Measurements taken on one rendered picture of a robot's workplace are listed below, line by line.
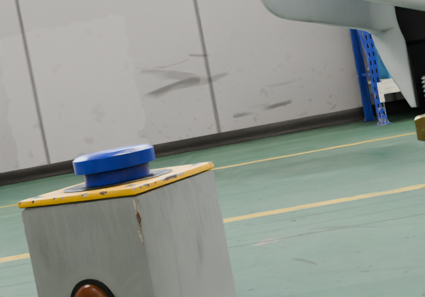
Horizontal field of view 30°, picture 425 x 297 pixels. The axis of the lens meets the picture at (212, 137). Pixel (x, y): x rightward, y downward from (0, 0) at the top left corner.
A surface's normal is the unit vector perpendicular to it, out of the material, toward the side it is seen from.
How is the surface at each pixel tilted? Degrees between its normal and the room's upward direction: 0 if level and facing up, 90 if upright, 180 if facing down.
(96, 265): 90
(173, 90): 90
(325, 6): 89
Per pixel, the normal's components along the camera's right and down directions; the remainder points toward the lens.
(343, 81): -0.06, 0.07
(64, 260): -0.49, 0.14
